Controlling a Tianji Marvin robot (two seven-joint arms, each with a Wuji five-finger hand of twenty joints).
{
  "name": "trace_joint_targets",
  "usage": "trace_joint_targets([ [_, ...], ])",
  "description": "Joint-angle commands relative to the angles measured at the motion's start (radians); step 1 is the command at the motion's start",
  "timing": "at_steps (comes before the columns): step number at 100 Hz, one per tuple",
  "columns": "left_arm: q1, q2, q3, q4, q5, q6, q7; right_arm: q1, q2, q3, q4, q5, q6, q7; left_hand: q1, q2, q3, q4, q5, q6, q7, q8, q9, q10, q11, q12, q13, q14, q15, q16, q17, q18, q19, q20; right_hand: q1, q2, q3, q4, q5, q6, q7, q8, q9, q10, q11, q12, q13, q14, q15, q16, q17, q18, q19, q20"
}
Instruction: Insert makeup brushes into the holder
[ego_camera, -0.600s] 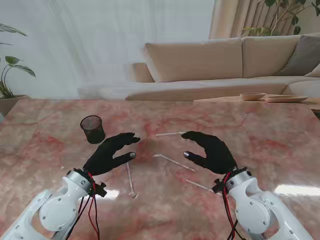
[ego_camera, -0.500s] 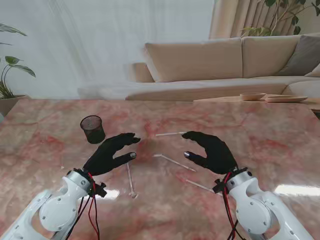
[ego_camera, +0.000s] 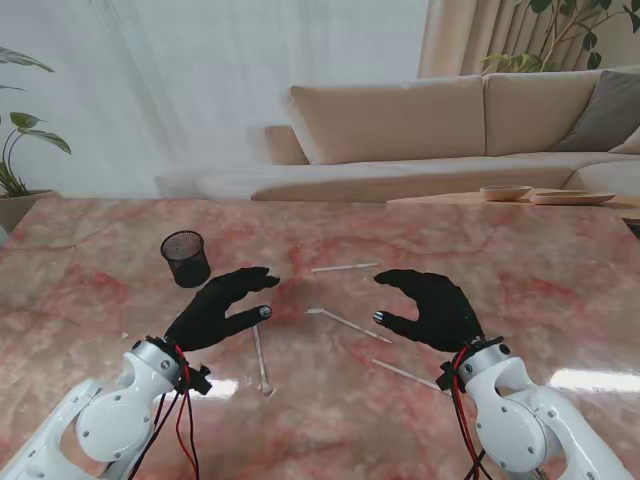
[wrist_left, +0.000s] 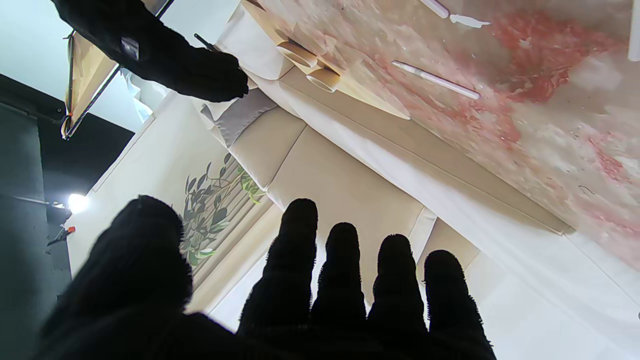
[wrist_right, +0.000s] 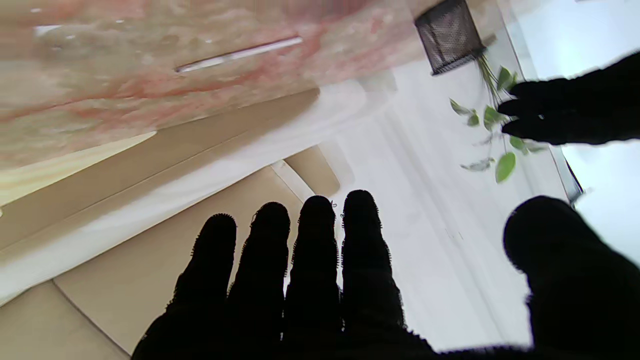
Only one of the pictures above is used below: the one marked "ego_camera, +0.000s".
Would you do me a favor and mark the beige curtain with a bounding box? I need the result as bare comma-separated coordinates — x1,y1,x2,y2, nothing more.
417,0,640,80

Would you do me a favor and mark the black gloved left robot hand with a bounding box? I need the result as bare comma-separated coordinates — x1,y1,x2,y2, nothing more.
163,266,281,354

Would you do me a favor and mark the red and black cable bundle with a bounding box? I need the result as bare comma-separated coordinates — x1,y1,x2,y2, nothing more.
127,344,201,480
452,347,494,480

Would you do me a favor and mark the flat wooden plate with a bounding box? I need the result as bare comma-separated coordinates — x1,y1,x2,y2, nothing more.
529,190,617,206

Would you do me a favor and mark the wooden bowl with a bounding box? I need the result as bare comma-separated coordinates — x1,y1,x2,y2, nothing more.
479,184,534,203

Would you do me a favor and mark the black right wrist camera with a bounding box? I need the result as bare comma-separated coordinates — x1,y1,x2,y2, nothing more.
437,362,459,394

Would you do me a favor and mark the large-leaf green plant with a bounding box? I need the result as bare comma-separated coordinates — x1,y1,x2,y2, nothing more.
0,45,73,199

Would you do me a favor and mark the beige sofa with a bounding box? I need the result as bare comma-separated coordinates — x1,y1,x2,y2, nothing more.
154,67,640,204

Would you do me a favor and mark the pale plant pot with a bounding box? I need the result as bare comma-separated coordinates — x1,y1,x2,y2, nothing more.
0,188,62,235

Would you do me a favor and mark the black mesh holder cup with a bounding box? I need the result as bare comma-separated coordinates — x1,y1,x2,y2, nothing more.
159,229,213,290

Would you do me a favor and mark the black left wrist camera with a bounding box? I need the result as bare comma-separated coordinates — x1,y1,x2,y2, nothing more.
182,364,211,396

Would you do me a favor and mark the white straw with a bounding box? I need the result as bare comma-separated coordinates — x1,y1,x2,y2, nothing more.
303,307,394,345
310,261,380,274
251,323,277,399

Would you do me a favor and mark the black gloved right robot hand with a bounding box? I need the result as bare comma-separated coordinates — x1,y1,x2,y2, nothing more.
370,268,486,354

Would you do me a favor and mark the grey cushion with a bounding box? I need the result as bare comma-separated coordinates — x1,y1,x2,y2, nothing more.
552,69,640,154

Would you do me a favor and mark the small-leaf green tree plant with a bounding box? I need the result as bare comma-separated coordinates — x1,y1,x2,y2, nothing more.
480,0,614,76

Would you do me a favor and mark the cream cushion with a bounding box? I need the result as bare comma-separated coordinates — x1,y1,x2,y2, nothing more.
608,131,640,156

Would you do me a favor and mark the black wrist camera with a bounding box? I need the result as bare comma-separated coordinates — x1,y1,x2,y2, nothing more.
182,364,211,396
437,362,459,394

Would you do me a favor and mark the sheer white curtain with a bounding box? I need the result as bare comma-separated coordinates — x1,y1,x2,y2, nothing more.
0,0,431,199

